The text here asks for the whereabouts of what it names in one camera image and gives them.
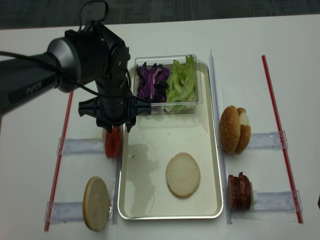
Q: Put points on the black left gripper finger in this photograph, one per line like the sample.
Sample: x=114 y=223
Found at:
x=131 y=123
x=108 y=127

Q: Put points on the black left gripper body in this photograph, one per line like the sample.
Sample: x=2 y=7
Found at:
x=115 y=103

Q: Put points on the tomato slice front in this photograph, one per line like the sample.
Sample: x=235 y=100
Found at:
x=117 y=141

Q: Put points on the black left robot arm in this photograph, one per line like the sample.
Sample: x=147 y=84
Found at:
x=94 y=54

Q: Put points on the clear tomato pusher track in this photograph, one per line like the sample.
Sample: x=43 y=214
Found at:
x=78 y=146

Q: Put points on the green lettuce leaves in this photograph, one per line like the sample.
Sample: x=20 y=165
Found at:
x=181 y=92

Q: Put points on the meat patty front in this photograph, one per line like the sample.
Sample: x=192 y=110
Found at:
x=234 y=193

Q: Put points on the meat patty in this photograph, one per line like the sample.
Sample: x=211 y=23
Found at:
x=245 y=191
x=234 y=193

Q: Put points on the meat patty rear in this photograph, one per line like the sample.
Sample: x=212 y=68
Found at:
x=245 y=191

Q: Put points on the white metal tray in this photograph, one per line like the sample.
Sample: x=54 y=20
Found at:
x=143 y=192

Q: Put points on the purple cabbage leaves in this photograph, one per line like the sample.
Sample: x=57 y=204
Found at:
x=152 y=82

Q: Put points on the clear plastic salad box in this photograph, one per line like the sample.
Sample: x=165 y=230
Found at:
x=166 y=61

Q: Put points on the bun bottom slice on tray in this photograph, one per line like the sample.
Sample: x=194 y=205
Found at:
x=183 y=175

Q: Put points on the upright bun slice left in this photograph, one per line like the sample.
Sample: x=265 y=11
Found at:
x=95 y=204

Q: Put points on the clear bun slice pusher track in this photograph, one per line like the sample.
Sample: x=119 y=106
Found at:
x=62 y=212

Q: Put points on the sesame bun top front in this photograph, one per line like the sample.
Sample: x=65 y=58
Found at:
x=230 y=129

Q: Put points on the sesame bun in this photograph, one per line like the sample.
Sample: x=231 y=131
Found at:
x=245 y=131
x=230 y=129

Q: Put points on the sesame bun top rear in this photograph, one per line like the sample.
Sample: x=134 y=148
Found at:
x=245 y=131

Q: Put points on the right clear divider strip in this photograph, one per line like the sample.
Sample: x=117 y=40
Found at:
x=220 y=149

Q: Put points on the white patty pusher block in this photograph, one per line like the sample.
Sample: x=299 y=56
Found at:
x=254 y=196

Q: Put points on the clear bun top pusher track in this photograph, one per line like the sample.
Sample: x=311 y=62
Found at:
x=275 y=140

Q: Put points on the clear patty pusher track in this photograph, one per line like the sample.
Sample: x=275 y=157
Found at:
x=283 y=201

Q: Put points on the left red rail strip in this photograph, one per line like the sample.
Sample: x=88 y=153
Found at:
x=57 y=166

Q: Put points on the red rail strip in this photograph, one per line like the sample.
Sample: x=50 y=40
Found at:
x=280 y=130
x=57 y=166

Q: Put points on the right red rail strip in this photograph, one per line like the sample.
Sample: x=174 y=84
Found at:
x=280 y=130

